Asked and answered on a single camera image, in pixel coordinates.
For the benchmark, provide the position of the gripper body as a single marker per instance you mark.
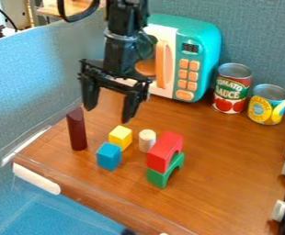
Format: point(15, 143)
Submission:
point(122, 58)

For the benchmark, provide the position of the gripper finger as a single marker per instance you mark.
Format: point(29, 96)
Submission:
point(131, 105)
point(89, 93)

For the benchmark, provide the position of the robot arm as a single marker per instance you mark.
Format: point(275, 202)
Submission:
point(124, 15)

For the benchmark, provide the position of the yellow cube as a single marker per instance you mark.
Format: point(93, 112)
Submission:
point(120, 136)

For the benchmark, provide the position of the blue cube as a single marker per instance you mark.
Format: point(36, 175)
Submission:
point(108, 156)

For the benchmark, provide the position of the green arch block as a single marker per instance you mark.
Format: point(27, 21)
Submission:
point(165, 174)

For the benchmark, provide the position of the white cylinder block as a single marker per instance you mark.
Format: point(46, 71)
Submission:
point(146, 139)

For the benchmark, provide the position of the dark red cylinder block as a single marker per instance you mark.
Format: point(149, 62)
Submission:
point(77, 130)

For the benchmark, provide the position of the toy microwave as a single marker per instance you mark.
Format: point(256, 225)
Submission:
point(182, 58)

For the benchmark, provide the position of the red tomato sauce can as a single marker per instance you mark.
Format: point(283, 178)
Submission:
point(231, 88)

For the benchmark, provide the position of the yellow and blue can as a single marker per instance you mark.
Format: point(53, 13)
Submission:
point(268, 104)

